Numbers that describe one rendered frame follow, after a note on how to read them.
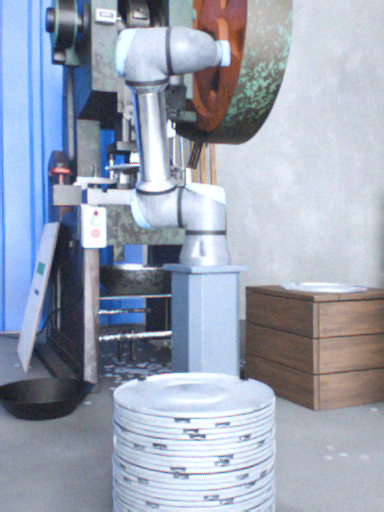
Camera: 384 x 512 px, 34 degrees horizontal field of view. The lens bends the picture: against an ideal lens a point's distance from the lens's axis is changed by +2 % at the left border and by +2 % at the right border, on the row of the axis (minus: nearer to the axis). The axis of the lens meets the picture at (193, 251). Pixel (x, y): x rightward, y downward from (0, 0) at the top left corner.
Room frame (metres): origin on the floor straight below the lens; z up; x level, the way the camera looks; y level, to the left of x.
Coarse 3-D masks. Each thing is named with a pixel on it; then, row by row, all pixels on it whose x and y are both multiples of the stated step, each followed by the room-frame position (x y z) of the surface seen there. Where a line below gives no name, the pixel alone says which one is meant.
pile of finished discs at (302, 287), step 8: (288, 288) 2.15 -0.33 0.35; (296, 288) 2.17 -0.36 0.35; (304, 288) 2.16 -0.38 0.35; (312, 288) 2.13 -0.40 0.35; (320, 288) 2.12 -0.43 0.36; (328, 288) 2.12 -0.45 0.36; (336, 288) 2.13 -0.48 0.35; (344, 288) 2.16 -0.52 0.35; (352, 288) 2.17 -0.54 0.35; (360, 288) 2.17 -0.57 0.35
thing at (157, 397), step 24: (144, 384) 1.22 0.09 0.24; (168, 384) 1.22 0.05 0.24; (192, 384) 1.20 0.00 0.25; (216, 384) 1.22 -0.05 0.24; (240, 384) 1.22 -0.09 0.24; (264, 384) 1.20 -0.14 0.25; (168, 408) 1.05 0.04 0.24; (192, 408) 1.05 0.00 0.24; (216, 408) 1.05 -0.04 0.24; (240, 408) 1.06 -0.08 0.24
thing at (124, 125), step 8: (128, 88) 2.42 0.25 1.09; (128, 96) 2.42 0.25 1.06; (128, 104) 2.42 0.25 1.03; (128, 112) 2.40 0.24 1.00; (120, 120) 2.43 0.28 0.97; (128, 120) 2.41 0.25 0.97; (120, 128) 2.43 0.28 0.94; (128, 128) 2.41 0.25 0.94; (120, 136) 2.43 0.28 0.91; (128, 136) 2.41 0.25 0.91
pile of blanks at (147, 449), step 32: (128, 416) 1.06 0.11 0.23; (160, 416) 1.04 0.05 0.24; (256, 416) 1.05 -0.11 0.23; (128, 448) 1.05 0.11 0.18; (160, 448) 1.04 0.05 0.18; (192, 448) 1.00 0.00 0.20; (224, 448) 1.01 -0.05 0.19; (256, 448) 1.05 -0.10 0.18; (128, 480) 1.06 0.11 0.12; (160, 480) 1.01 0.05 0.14; (192, 480) 1.00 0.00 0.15; (224, 480) 1.01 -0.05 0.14; (256, 480) 1.06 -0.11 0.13
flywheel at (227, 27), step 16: (208, 0) 2.76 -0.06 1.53; (224, 0) 2.64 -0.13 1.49; (240, 0) 2.47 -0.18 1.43; (208, 16) 2.76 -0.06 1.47; (224, 16) 2.60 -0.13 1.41; (240, 16) 2.47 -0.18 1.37; (224, 32) 2.57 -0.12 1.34; (240, 32) 2.51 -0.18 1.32; (240, 48) 2.61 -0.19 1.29; (240, 64) 2.38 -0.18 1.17; (208, 80) 2.76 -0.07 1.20; (224, 80) 2.60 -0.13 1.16; (224, 96) 2.60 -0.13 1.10; (208, 112) 2.74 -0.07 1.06; (224, 112) 2.51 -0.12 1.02; (208, 128) 2.67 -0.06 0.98
